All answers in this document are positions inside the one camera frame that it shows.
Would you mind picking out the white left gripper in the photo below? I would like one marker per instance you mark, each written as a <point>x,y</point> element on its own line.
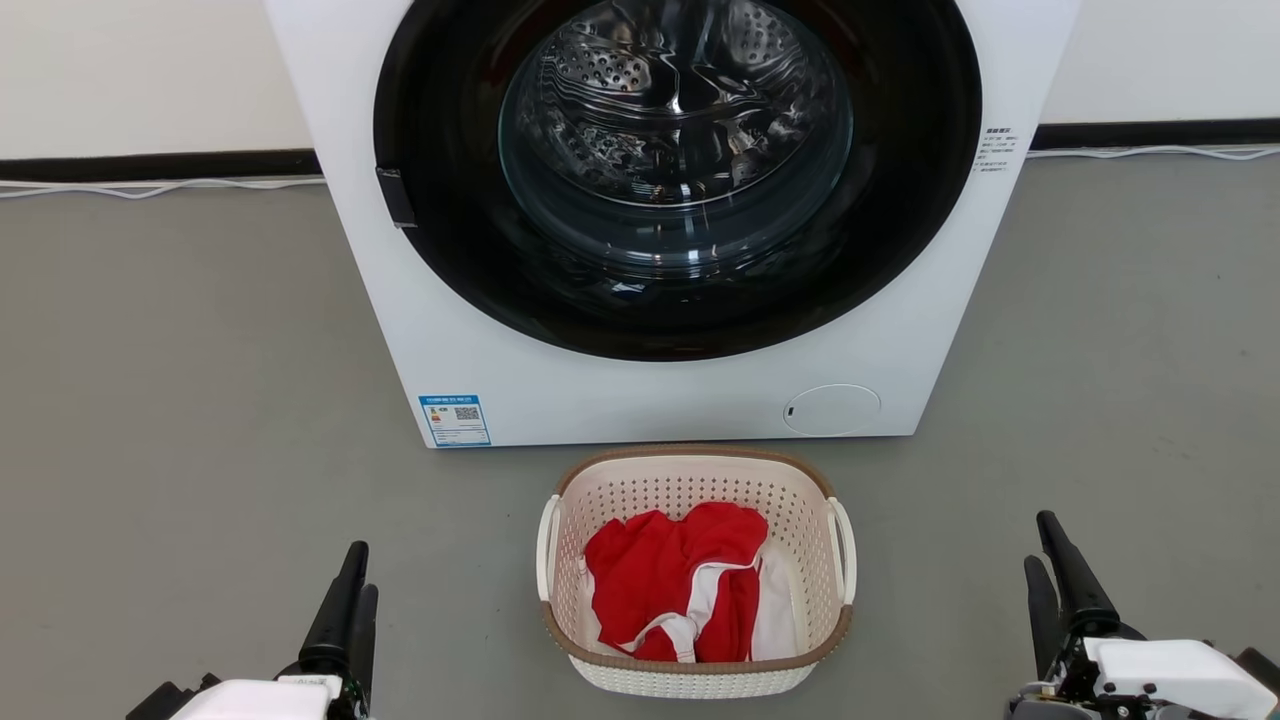
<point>260,700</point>

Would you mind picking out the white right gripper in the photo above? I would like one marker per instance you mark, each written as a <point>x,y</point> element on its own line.
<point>1170,675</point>

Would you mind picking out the cream perforated laundry basket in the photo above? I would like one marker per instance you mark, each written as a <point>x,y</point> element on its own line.
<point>690,682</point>

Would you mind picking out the blue energy label sticker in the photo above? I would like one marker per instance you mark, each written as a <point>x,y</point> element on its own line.
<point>455,421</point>

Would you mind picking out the white garment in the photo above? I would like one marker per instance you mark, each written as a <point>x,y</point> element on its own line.
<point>776,620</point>

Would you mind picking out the red garment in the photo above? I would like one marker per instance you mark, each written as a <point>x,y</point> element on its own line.
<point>650,580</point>

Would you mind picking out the round white filter cover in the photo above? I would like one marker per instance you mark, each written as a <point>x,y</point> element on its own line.
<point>832,410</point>

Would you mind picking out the white washing machine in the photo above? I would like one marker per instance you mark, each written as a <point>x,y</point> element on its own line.
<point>640,395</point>

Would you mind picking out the black round washer door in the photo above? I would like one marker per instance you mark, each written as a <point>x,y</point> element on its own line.
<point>450,200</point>

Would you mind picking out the small printed text label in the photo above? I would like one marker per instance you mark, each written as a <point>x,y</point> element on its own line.
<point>996,150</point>

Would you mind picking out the steel washer drum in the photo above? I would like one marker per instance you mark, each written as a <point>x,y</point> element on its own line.
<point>680,110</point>

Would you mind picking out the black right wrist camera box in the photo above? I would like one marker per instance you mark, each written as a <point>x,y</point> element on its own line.
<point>1262,668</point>

